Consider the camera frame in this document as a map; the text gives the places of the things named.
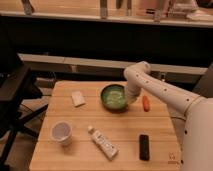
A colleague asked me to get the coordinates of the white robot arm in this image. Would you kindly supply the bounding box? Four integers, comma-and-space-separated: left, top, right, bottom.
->
123, 61, 213, 171

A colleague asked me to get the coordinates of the white tube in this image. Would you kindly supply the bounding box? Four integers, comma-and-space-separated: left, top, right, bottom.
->
88, 126, 118, 160

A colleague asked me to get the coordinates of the white rectangular block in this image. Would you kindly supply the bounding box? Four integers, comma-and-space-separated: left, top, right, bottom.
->
71, 91, 85, 107

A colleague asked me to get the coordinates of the white plastic cup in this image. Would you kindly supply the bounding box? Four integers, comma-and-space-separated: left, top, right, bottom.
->
51, 122, 72, 146

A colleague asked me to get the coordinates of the black remote control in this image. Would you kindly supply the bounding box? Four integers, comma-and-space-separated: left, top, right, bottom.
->
139, 135, 150, 161

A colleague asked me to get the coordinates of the green ceramic bowl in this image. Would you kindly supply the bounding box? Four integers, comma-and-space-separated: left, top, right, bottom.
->
100, 84, 127, 111

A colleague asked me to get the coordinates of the dark chair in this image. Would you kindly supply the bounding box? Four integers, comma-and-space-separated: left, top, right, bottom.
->
0, 16, 48, 171

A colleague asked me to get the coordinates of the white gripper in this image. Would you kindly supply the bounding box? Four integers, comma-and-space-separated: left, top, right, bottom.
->
124, 83, 141, 104

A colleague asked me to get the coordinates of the orange carrot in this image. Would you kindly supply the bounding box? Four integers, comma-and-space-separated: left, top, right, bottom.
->
142, 96, 150, 112

